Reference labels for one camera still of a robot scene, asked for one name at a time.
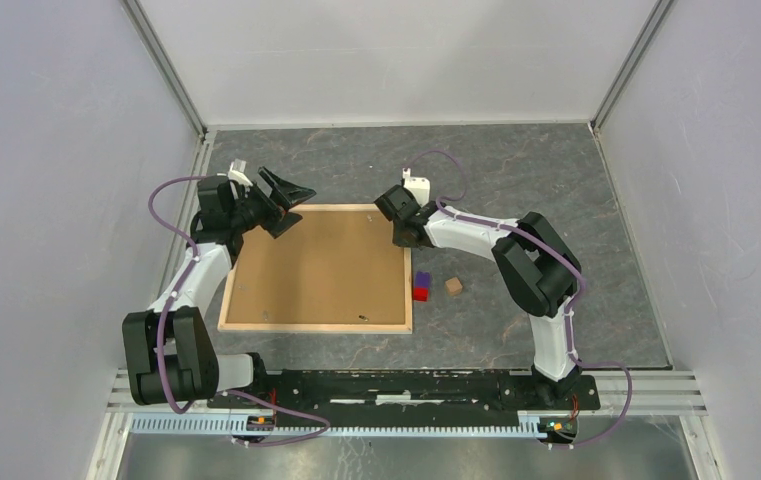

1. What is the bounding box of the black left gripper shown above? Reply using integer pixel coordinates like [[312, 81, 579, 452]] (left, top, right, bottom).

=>
[[229, 167, 316, 239]]

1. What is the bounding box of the brown cardboard backing board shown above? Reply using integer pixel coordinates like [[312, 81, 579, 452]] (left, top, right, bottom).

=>
[[222, 208, 410, 326]]

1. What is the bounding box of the light wooden picture frame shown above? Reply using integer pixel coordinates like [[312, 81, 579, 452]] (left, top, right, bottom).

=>
[[216, 203, 414, 335]]

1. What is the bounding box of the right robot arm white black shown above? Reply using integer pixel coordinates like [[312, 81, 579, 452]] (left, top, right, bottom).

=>
[[374, 185, 586, 408]]

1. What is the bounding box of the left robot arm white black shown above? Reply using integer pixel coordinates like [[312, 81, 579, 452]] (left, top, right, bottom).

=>
[[122, 167, 317, 414]]

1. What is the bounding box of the red and purple block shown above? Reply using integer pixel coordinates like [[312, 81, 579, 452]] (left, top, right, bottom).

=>
[[412, 271, 432, 302]]

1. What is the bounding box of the small wooden cube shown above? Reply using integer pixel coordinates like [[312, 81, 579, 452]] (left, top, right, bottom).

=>
[[444, 277, 463, 296]]

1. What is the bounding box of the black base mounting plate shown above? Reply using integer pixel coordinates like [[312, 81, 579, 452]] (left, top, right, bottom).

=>
[[245, 369, 601, 428]]

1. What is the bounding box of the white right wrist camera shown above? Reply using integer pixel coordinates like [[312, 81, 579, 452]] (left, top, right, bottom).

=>
[[402, 168, 431, 207]]

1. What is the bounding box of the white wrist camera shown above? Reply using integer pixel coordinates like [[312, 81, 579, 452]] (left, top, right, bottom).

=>
[[227, 159, 254, 187], [402, 168, 431, 207]]

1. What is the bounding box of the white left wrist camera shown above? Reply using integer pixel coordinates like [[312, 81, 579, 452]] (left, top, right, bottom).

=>
[[227, 159, 254, 187]]

